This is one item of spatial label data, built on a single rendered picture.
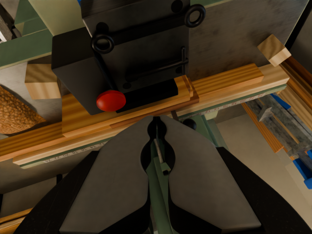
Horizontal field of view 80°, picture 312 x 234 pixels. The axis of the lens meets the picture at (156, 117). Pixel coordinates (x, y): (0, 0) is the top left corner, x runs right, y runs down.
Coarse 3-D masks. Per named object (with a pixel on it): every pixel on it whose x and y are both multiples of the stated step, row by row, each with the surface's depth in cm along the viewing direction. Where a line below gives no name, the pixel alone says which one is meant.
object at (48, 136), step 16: (208, 80) 39; (224, 80) 39; (240, 80) 38; (256, 80) 38; (208, 96) 39; (48, 128) 39; (0, 144) 38; (16, 144) 38; (32, 144) 37; (48, 144) 38; (0, 160) 38
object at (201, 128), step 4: (196, 116) 31; (200, 116) 31; (180, 120) 31; (196, 120) 30; (200, 120) 30; (196, 124) 30; (200, 124) 30; (204, 124) 30; (196, 128) 30; (200, 128) 30; (204, 128) 30; (200, 132) 29; (204, 132) 29; (208, 136) 29
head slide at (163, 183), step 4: (156, 156) 42; (164, 156) 42; (156, 160) 42; (164, 160) 42; (156, 164) 42; (156, 168) 41; (160, 168) 41; (156, 172) 41; (160, 172) 41; (160, 176) 40; (164, 176) 40; (168, 176) 40; (160, 180) 40; (164, 180) 40; (160, 184) 39; (164, 184) 39; (164, 188) 39; (164, 192) 38; (164, 196) 38; (164, 200) 38; (168, 208) 37; (168, 212) 37; (168, 216) 36; (172, 228) 35; (172, 232) 35; (176, 232) 35
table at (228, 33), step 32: (192, 0) 27; (224, 0) 27; (256, 0) 28; (288, 0) 29; (192, 32) 30; (224, 32) 31; (256, 32) 33; (288, 32) 35; (0, 64) 26; (192, 64) 35; (224, 64) 38; (256, 64) 41; (32, 128) 39
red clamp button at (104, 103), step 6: (102, 96) 18; (108, 96) 18; (114, 96) 18; (120, 96) 19; (96, 102) 19; (102, 102) 19; (108, 102) 19; (114, 102) 19; (120, 102) 19; (102, 108) 19; (108, 108) 20; (114, 108) 20; (120, 108) 20
